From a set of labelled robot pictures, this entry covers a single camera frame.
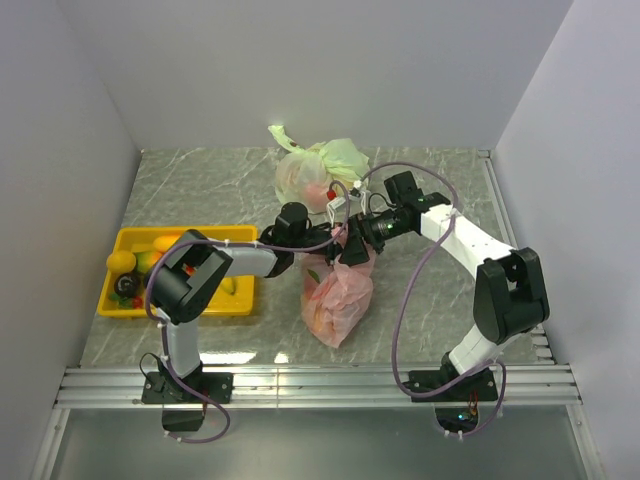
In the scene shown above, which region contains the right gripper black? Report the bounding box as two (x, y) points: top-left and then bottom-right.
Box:
(336, 210), (411, 270)

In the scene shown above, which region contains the pink plastic bag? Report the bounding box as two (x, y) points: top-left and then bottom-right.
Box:
(300, 245), (377, 348)

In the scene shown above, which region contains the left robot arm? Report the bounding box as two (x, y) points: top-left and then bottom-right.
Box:
(144, 202), (346, 402)

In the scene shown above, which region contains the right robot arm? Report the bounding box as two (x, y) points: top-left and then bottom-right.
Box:
(342, 171), (550, 400)

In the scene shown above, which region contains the green plastic bag with fruits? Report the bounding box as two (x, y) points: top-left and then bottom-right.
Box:
(268, 125), (369, 214)

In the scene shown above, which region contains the yellow banana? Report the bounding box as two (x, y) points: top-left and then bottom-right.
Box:
(219, 277), (236, 296)

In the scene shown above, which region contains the yellow mango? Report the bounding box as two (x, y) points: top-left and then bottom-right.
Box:
(152, 234), (181, 253)

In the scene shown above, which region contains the red green mango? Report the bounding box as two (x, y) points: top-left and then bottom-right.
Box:
(134, 250), (163, 275)

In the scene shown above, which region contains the yellow plastic tray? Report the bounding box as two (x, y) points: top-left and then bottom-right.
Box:
(97, 226), (255, 318)

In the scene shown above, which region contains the dark mangosteen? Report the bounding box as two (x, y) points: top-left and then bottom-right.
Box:
(114, 272), (142, 298)

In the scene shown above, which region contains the yellow lemon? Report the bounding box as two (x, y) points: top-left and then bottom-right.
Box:
(106, 250), (137, 275)

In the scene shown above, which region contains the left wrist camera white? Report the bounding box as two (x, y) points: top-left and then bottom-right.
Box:
(326, 189), (348, 225)

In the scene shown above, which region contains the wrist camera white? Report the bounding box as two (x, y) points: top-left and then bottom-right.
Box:
(326, 189), (348, 225)
(349, 180), (370, 213)

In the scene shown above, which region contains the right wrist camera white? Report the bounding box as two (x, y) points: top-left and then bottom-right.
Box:
(349, 180), (370, 213)

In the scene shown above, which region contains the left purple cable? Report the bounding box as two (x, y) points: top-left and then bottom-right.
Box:
(144, 180), (351, 401)

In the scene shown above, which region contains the purple cable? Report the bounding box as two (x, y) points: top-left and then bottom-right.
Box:
(144, 180), (351, 401)
(359, 162), (507, 437)

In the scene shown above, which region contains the right side aluminium rail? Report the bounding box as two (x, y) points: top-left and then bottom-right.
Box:
(477, 150), (517, 246)

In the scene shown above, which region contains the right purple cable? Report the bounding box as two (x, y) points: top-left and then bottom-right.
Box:
(359, 162), (507, 437)

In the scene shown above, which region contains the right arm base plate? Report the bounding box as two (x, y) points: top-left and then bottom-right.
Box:
(403, 366), (498, 403)

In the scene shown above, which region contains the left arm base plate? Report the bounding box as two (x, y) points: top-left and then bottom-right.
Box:
(141, 370), (233, 405)

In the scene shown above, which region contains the aluminium mounting rail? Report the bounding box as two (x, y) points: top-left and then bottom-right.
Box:
(54, 364), (582, 410)

